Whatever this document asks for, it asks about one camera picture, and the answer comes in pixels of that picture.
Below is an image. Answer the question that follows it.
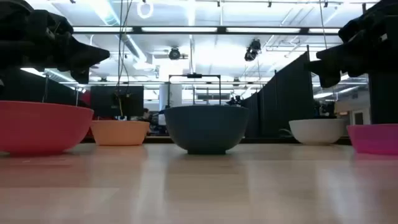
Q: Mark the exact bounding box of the dark blue bowl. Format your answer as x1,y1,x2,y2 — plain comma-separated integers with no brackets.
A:
164,105,250,156

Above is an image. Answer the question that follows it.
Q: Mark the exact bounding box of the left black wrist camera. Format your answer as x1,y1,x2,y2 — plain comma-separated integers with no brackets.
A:
70,68,91,85

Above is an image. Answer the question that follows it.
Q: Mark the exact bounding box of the large red bowl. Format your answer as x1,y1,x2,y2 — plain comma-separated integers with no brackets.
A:
0,100,95,156

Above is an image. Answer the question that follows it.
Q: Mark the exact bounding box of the white ceiling ring light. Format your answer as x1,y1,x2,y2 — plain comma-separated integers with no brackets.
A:
136,1,154,19

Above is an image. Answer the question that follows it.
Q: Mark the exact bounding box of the orange bowl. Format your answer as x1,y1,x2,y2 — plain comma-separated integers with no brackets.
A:
90,119,150,146

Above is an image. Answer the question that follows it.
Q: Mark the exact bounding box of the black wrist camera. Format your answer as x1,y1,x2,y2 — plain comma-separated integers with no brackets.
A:
70,68,91,85
320,73,342,89

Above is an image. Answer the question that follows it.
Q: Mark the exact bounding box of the black ceiling spotlight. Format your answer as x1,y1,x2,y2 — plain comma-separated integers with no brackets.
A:
168,47,182,61
244,39,262,62

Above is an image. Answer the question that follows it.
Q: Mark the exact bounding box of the black overhead frame bar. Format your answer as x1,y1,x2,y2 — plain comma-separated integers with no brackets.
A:
72,25,342,35

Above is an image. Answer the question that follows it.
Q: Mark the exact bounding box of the black partition panel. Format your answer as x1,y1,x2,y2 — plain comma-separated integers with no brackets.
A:
241,45,315,139
0,67,90,108

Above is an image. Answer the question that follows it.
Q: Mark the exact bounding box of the pink bowl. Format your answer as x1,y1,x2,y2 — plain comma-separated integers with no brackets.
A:
346,123,398,156

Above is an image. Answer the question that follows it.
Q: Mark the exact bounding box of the black hanging cable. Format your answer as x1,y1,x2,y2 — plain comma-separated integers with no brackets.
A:
117,0,134,94

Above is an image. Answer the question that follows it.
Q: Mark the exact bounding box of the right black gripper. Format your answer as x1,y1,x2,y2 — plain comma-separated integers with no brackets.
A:
305,0,398,78

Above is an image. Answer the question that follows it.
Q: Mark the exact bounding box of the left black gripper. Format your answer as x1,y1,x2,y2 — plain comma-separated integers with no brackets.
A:
0,0,111,72

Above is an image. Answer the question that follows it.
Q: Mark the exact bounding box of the white building column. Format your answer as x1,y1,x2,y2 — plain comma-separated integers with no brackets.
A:
159,83,183,108

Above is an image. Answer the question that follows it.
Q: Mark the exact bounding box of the white bowl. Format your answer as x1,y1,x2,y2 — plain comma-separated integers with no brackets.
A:
288,118,348,146

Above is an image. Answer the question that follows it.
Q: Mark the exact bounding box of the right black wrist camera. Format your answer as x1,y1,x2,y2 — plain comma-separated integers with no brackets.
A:
320,73,342,89

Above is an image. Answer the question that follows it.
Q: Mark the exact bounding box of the black metal frame stand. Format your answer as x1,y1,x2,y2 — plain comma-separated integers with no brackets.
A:
167,73,222,107

